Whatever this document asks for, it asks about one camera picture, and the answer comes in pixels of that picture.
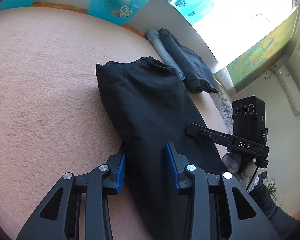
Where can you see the black three lens camera box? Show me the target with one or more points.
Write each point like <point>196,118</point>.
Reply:
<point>249,117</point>

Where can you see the blue detergent bottle middle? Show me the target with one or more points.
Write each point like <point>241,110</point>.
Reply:
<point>122,0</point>

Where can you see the green potted plant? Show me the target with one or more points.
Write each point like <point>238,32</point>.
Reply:
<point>271,186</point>

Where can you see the blue detergent bottle near window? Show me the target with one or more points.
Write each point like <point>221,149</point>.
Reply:
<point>193,10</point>

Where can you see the black sleeved right forearm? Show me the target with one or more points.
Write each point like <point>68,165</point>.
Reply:
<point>283,223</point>

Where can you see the white air conditioner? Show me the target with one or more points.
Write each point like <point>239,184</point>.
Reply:
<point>289,87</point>

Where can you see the yellow green wall map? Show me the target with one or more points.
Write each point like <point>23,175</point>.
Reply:
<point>261,56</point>

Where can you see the folded dark grey garment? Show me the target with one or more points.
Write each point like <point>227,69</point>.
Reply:
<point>198,76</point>

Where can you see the black pants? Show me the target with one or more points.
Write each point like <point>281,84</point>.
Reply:
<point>149,105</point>

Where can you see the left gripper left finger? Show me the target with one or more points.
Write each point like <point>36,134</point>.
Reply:
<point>116,178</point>

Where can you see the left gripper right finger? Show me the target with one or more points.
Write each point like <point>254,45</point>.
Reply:
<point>177,164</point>

